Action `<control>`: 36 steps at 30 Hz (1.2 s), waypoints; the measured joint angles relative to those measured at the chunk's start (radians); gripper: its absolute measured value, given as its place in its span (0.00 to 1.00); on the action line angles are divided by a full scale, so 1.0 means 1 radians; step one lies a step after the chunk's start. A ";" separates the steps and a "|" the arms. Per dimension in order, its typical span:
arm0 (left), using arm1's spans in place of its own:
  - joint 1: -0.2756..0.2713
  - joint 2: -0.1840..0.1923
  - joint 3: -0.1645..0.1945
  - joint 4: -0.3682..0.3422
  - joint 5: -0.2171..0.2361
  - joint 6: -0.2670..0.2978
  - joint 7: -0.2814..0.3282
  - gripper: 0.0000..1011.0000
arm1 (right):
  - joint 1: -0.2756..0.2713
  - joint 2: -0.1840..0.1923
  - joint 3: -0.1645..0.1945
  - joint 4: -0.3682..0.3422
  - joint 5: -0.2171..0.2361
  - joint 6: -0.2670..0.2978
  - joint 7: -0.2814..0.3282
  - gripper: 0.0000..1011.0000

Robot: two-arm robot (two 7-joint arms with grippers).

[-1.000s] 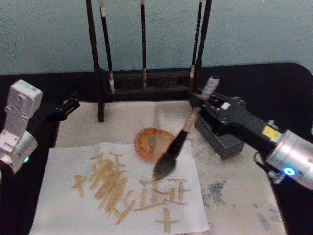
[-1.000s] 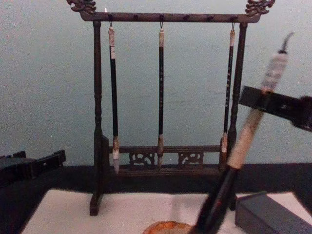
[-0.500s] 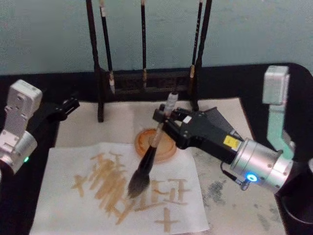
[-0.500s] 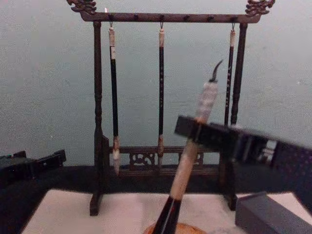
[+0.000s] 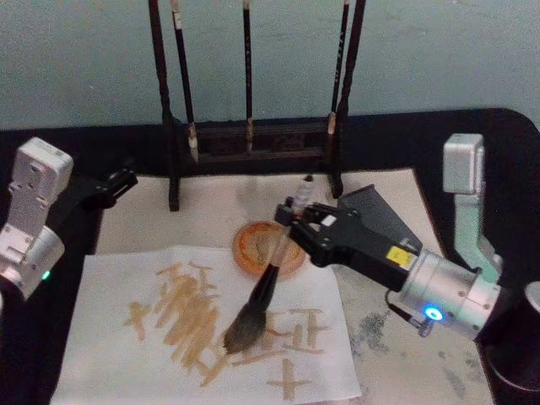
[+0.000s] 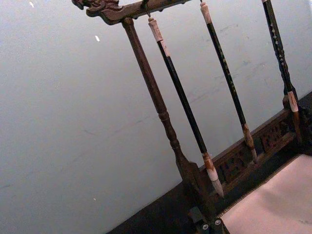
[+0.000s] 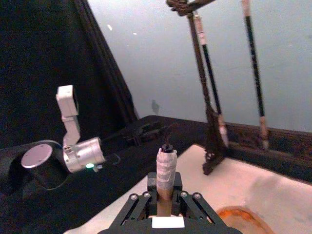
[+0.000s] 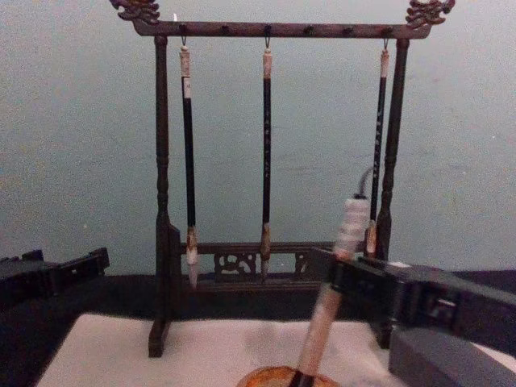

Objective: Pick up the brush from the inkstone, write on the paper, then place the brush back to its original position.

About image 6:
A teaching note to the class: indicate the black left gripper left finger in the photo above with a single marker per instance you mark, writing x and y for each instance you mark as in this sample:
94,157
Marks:
199,225

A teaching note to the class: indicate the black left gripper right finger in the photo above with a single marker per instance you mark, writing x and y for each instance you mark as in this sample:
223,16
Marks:
218,226

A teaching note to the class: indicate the white paper sheet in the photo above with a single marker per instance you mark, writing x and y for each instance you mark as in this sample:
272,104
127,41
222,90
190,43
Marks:
273,202

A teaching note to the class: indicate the slim black calligraphy brush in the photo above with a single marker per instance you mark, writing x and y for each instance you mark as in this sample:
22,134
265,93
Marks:
225,65

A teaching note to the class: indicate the carved dark wooden brush rack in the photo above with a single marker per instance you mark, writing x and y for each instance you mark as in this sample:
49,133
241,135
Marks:
146,73

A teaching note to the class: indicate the plain pale wall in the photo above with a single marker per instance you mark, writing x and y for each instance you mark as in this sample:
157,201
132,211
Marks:
61,109

